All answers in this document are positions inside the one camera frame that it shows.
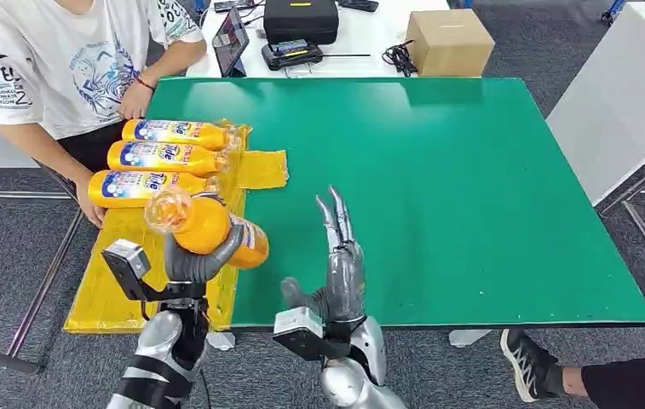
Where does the green table mat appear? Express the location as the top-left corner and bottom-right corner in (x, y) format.
(146, 78), (645, 330)

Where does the person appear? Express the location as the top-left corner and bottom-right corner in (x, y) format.
(0, 0), (209, 230)
(499, 328), (645, 409)

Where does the person's left hand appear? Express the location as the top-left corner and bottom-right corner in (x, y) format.
(118, 80), (155, 121)

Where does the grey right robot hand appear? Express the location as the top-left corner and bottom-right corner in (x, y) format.
(279, 186), (367, 330)

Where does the black tablet on stand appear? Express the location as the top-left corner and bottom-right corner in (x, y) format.
(211, 6), (251, 79)

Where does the black remote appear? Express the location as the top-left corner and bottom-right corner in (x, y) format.
(337, 0), (380, 14)

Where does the black white sneaker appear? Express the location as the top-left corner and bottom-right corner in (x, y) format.
(499, 328), (563, 404)

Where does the white table foot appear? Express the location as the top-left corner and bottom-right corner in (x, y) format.
(448, 329), (493, 349)
(206, 331), (238, 352)

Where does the yellow plastic sheet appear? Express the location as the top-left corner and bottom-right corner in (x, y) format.
(64, 119), (291, 334)

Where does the black controller device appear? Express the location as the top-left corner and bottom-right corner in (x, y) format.
(260, 39), (325, 72)

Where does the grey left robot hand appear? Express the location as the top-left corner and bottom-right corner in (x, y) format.
(163, 216), (246, 285)

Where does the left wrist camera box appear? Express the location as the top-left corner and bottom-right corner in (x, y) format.
(101, 239), (154, 303)

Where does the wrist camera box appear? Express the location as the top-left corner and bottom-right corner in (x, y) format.
(101, 239), (154, 303)
(272, 307), (326, 362)

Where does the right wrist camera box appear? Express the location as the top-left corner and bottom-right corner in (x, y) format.
(272, 307), (326, 362)

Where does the person's right hand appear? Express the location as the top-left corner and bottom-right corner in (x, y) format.
(75, 175), (107, 230)

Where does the black carrying case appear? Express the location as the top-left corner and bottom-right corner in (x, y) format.
(262, 0), (340, 48)

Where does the brown cardboard box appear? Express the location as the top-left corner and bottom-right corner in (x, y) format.
(405, 9), (496, 78)

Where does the orange drink bottle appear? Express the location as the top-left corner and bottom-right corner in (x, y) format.
(121, 118), (241, 153)
(144, 187), (271, 270)
(107, 140), (230, 178)
(87, 170), (222, 210)

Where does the black phone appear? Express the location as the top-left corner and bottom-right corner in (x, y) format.
(213, 0), (256, 14)

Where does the coiled black cable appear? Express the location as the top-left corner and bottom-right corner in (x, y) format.
(380, 39), (418, 79)

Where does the white table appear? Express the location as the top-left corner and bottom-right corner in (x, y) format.
(185, 0), (450, 80)

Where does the pale grey table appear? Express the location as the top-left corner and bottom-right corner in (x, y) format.
(545, 3), (645, 300)

